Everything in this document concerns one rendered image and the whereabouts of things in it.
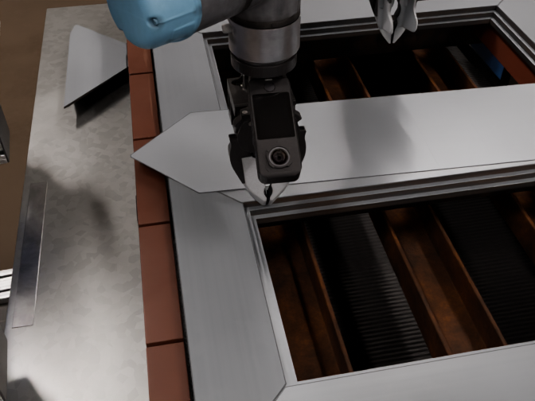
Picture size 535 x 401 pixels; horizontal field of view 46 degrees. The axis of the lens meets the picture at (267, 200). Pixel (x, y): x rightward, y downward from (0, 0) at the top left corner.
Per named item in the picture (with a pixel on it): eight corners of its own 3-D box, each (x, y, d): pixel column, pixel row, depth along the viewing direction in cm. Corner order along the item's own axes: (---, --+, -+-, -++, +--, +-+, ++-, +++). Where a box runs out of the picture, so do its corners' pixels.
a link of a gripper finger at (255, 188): (259, 180, 84) (259, 123, 78) (267, 210, 80) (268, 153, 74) (236, 183, 84) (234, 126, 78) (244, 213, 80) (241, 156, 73)
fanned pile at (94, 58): (127, 21, 150) (125, 5, 147) (134, 117, 121) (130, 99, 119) (74, 25, 148) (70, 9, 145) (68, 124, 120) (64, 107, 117)
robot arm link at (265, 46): (308, 25, 62) (226, 33, 61) (306, 67, 65) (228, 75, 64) (291, -7, 68) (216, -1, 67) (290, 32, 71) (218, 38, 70)
